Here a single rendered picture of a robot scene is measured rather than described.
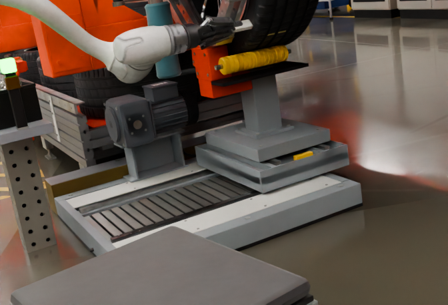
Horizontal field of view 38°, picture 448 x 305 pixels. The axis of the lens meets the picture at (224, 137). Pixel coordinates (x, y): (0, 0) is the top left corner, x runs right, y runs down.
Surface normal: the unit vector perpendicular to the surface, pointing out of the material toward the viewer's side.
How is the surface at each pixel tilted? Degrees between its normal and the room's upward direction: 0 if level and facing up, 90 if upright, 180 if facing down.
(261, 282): 0
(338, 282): 0
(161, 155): 90
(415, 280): 0
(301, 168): 90
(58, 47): 90
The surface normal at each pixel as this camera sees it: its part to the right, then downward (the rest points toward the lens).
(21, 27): 0.47, 0.15
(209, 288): -0.14, -0.96
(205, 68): -0.87, 0.25
